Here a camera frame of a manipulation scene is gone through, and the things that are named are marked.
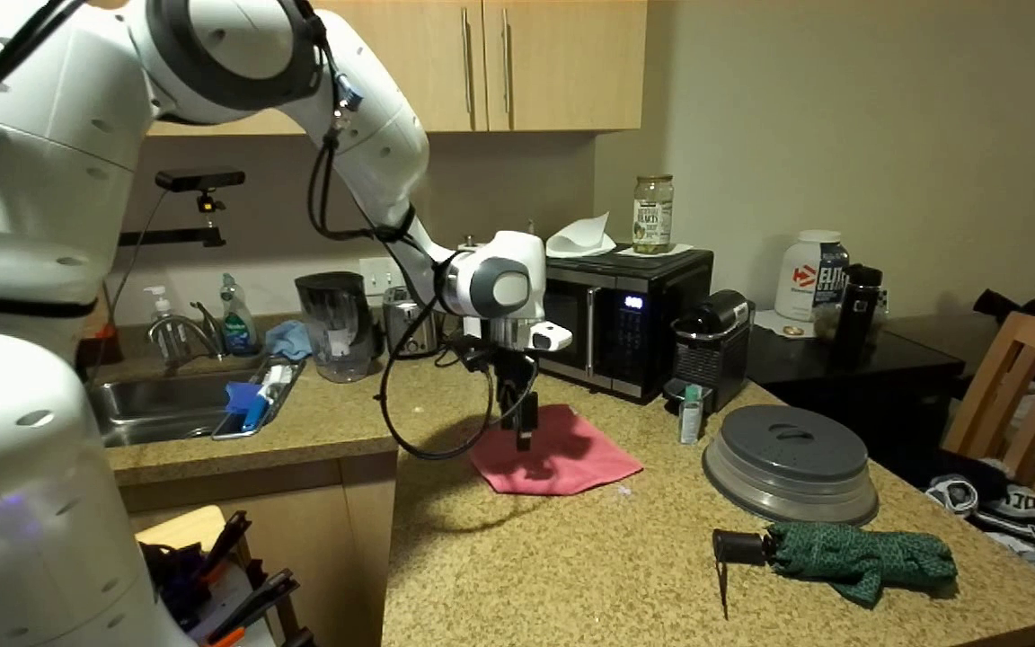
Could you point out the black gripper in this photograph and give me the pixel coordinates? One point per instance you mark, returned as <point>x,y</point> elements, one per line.
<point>520,380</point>

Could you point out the pink cloth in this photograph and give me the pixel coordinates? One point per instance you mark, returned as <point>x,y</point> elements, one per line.
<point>575,463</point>

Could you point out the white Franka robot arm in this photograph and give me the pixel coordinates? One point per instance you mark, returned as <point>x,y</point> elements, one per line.
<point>36,217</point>

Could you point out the black microwave oven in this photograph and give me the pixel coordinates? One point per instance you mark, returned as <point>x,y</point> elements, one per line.
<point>628,318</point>

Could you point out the silver toaster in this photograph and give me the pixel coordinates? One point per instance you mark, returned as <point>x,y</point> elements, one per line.
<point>404,324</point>

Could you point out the small green-capped bottle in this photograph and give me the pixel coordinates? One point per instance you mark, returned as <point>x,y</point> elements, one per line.
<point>690,414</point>

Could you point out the black coffee maker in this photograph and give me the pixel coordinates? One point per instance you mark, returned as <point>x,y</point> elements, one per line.
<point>710,343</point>

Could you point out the wooden counter base cabinet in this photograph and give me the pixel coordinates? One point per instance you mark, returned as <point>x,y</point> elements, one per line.
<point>304,517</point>

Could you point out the blue rag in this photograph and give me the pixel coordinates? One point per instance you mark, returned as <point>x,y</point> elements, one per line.
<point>289,343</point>

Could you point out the glass jar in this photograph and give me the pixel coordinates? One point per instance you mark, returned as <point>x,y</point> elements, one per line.
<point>652,217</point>

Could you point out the grey plastic dome cover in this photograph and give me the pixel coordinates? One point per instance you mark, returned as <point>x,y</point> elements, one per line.
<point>788,463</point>

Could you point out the blue dish brush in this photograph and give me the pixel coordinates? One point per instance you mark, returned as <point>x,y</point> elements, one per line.
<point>253,402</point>

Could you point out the green dish soap bottle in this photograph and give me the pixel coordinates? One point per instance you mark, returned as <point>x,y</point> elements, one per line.
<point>235,318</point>

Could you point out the white plastic jug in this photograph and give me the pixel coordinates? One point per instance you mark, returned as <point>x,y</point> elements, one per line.
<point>794,283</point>

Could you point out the black side table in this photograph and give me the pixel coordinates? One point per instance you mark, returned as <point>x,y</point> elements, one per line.
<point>852,384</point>

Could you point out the steel sink faucet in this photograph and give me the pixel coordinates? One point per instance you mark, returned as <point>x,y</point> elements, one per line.
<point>188,335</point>

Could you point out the steel kitchen sink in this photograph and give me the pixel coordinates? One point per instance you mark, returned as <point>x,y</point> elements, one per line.
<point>171,409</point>

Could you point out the black drink bottle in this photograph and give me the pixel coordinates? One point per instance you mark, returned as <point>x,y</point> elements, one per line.
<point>860,307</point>

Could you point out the green folded umbrella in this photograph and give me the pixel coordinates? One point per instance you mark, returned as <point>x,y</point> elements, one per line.
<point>863,560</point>

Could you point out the clear soap dispenser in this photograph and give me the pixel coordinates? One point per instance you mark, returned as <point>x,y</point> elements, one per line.
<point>163,318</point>

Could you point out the black and white bag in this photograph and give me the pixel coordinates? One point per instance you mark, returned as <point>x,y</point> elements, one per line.
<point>995,505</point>

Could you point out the wooden chair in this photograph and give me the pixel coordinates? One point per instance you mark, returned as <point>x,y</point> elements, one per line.
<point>1023,397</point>

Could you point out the dark garment on chair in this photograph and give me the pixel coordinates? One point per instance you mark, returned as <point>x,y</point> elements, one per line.
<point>1023,307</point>

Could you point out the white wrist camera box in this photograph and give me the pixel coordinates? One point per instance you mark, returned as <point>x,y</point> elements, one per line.
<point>552,338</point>

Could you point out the white wall outlet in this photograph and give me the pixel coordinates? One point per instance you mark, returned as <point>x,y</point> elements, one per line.
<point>376,276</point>

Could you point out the light wooden wall cabinets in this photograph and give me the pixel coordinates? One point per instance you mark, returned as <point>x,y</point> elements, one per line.
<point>540,58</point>

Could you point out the black camera on rod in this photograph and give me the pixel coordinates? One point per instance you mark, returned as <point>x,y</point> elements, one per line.
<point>200,181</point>

